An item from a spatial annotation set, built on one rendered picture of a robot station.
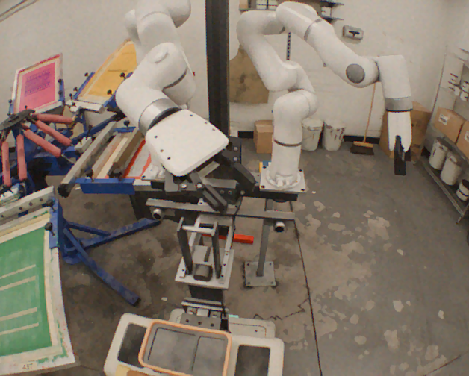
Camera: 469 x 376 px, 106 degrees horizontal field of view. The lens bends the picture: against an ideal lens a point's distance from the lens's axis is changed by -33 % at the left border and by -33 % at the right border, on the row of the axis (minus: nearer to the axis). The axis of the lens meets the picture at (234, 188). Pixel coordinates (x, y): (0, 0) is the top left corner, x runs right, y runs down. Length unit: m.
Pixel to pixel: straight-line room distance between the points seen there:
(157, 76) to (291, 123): 0.45
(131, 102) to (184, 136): 0.12
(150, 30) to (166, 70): 0.17
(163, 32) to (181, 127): 0.27
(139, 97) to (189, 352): 0.60
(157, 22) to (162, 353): 0.79
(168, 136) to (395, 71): 0.50
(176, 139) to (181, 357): 0.54
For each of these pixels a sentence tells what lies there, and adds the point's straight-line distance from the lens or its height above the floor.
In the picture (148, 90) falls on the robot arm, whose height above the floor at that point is 1.57.
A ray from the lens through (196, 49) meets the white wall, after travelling 3.25.
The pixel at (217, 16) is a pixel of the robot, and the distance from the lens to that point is 0.73.
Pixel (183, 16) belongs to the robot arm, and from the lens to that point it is 0.70.
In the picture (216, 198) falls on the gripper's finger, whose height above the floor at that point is 1.47.
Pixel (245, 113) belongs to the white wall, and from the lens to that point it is 3.46.
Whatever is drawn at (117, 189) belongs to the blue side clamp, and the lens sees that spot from 1.27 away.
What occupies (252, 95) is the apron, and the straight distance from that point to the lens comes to 3.29.
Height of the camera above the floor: 1.69
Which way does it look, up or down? 39 degrees down
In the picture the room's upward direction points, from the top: straight up
